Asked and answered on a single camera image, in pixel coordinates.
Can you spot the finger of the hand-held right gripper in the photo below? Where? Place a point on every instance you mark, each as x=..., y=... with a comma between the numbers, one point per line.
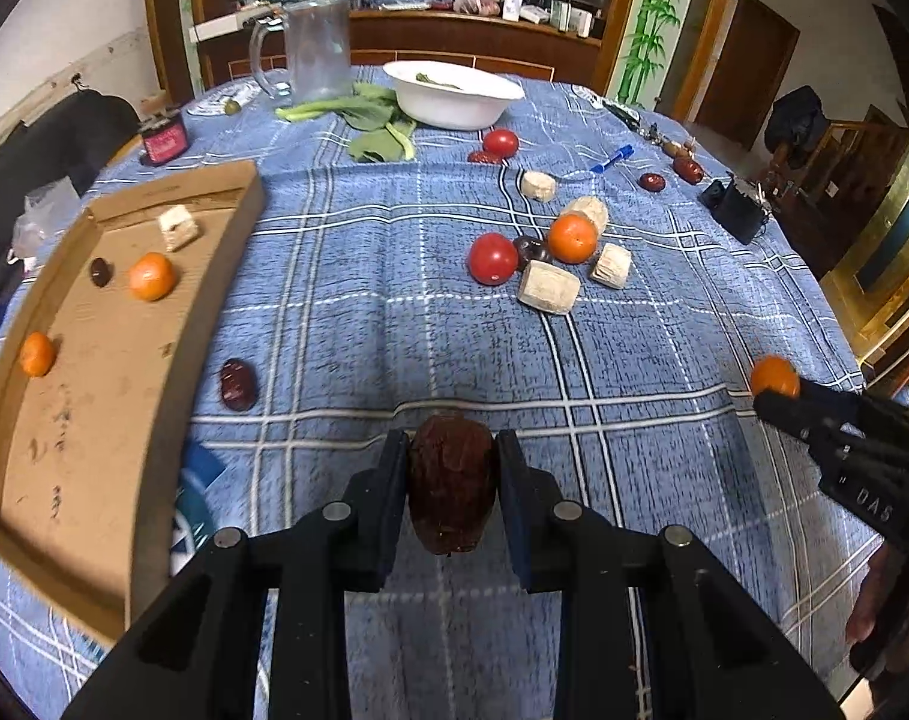
x=788, y=414
x=833, y=399

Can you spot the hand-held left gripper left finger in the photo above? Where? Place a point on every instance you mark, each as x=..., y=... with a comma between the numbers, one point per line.
x=394, y=510

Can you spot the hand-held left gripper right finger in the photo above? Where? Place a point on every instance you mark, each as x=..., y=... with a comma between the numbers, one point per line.
x=516, y=510

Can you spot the large wrinkled red date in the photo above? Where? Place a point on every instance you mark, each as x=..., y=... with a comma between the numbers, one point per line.
x=450, y=487

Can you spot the pale yam piece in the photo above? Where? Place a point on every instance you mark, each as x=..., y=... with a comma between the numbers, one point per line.
x=612, y=265
x=549, y=287
x=588, y=208
x=177, y=227
x=538, y=185

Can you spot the red tomato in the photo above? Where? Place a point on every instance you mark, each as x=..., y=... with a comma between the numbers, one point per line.
x=501, y=143
x=492, y=259

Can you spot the dark purple plum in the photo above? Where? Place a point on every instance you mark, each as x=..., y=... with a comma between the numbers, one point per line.
x=531, y=249

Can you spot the cardboard tray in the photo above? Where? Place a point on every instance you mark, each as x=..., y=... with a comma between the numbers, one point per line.
x=94, y=405

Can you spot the large orange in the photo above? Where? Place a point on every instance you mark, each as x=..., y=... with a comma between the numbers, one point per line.
x=153, y=277

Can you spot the small dark date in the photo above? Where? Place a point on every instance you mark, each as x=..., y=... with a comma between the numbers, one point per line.
x=100, y=271

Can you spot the person's right hand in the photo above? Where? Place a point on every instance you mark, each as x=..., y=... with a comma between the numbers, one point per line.
x=863, y=615

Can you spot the gold framed cabinet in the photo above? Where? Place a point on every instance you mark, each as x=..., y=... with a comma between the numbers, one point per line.
x=897, y=240

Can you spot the blue plaid tablecloth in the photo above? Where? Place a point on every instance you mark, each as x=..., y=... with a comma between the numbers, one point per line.
x=394, y=315

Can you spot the dark red date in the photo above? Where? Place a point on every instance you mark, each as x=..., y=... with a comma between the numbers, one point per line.
x=238, y=385

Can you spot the black small box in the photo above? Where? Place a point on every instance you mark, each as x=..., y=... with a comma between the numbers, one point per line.
x=739, y=211

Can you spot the dark jacket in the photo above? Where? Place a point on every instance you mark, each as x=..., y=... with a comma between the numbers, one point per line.
x=795, y=124

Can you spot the key bunch with wooden pendant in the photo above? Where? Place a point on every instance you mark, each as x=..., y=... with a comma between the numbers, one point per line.
x=664, y=141

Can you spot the blue pen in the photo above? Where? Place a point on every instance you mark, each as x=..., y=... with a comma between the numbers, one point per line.
x=612, y=160

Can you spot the brown wooden door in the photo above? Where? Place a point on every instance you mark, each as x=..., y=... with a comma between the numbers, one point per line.
x=747, y=67

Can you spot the black car key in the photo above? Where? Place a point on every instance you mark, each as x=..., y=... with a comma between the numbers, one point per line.
x=623, y=112

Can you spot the green bok choy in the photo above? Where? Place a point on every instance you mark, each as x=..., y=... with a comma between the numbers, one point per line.
x=372, y=116

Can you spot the white bowl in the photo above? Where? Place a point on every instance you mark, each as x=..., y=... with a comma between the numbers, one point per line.
x=454, y=106

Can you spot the green vegetable leaf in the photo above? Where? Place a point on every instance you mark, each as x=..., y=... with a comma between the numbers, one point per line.
x=439, y=81

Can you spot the red jar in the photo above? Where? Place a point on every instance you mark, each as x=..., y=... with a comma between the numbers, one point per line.
x=163, y=139

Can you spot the clear plastic bag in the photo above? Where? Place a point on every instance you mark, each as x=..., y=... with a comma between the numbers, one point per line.
x=45, y=214

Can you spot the clear plastic pitcher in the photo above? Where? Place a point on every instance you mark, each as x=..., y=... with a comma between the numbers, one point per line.
x=318, y=52

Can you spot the wooden counter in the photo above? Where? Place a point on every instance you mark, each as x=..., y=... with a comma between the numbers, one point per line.
x=439, y=37

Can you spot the green bamboo wall decal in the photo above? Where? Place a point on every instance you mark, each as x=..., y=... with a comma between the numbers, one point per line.
x=653, y=15

